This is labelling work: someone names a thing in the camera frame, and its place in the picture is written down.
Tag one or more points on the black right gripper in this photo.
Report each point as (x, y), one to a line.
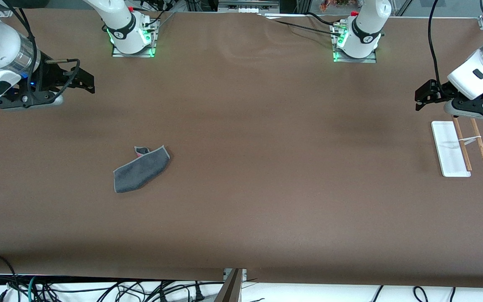
(52, 74)

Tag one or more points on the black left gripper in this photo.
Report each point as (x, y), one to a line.
(440, 90)

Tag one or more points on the grey microfibre towel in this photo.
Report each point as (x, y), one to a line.
(141, 170)

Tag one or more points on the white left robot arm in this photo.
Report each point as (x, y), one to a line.
(476, 73)

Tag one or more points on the white rectangular tray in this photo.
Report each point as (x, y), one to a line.
(451, 151)

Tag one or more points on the orange red clutter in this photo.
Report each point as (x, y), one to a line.
(338, 4)

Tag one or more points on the white power strip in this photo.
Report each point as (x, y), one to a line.
(247, 5)

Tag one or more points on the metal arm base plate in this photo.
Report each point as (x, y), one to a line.
(136, 53)
(354, 60)

